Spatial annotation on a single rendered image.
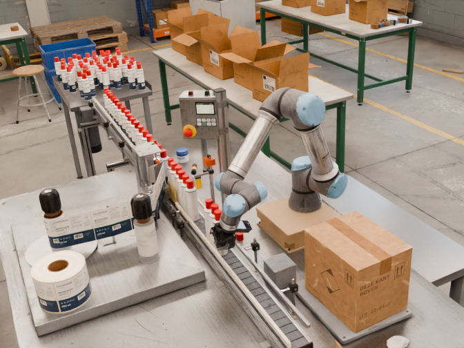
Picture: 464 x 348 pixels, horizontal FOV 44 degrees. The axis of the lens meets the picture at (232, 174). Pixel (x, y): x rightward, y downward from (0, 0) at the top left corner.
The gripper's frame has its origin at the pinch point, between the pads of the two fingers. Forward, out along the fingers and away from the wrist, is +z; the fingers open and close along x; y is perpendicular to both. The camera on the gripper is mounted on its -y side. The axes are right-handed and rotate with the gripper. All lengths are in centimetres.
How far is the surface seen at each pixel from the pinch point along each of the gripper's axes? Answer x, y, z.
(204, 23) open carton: -293, -130, 155
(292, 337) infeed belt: 49, 0, -22
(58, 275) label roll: -7, 66, -7
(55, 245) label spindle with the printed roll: -33, 63, 19
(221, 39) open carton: -245, -124, 132
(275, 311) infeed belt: 36.7, -1.1, -14.8
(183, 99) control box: -57, 0, -29
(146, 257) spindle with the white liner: -9.9, 30.7, 8.1
